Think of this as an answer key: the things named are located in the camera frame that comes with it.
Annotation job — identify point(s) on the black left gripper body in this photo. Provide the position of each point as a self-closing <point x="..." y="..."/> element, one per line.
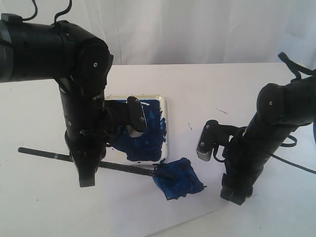
<point x="86" y="152"/>

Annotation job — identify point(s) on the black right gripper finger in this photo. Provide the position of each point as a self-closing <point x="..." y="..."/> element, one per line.
<point x="227" y="193"/>
<point x="240" y="197"/>

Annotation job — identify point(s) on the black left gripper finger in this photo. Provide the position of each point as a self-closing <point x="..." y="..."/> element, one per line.
<point x="86" y="178"/>

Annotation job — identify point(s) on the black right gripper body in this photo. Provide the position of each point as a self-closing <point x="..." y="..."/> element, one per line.
<point x="244" y="163"/>

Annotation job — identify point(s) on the black paintbrush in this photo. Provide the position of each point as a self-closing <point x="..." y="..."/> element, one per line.
<point x="103" y="164"/>

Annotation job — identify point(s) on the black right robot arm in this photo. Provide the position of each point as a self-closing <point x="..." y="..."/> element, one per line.
<point x="280" y="111"/>

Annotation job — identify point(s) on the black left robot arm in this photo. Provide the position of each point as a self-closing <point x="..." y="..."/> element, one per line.
<point x="79" y="62"/>

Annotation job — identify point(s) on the white paint tray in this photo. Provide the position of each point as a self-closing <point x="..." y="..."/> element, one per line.
<point x="149" y="148"/>

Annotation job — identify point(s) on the white paper sheet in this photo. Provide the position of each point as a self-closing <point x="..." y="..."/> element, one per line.
<point x="133" y="206"/>

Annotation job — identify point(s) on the white backdrop curtain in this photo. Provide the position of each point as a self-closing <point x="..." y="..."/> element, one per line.
<point x="201" y="31"/>

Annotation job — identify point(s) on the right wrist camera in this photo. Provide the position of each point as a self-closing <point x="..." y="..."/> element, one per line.
<point x="213" y="136"/>

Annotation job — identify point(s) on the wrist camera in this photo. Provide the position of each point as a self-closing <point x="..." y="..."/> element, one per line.
<point x="129" y="114"/>
<point x="213" y="136"/>

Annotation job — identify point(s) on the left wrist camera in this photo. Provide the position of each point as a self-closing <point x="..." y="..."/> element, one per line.
<point x="129" y="114"/>

